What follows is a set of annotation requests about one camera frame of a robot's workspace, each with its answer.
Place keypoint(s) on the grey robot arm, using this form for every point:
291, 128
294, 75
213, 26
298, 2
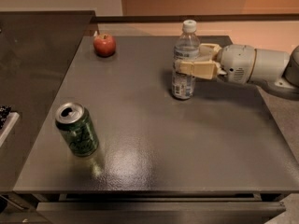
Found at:
272, 70

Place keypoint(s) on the white keyboard edge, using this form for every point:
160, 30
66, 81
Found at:
8, 119

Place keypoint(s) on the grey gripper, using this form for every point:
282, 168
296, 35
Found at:
237, 62

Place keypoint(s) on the green soda can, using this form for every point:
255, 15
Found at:
76, 127

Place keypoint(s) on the dark side table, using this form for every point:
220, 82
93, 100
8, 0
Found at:
36, 49

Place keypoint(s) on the clear plastic water bottle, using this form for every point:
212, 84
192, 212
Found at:
186, 51

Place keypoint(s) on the red apple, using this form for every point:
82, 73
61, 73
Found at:
104, 45

